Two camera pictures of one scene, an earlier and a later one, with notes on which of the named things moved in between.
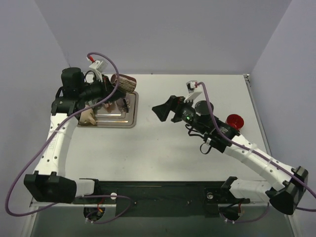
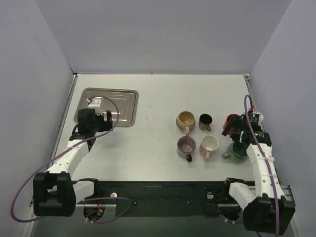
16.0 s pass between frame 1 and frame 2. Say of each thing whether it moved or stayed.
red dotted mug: stayed
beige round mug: moved
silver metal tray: stayed
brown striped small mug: moved
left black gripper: moved
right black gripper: moved
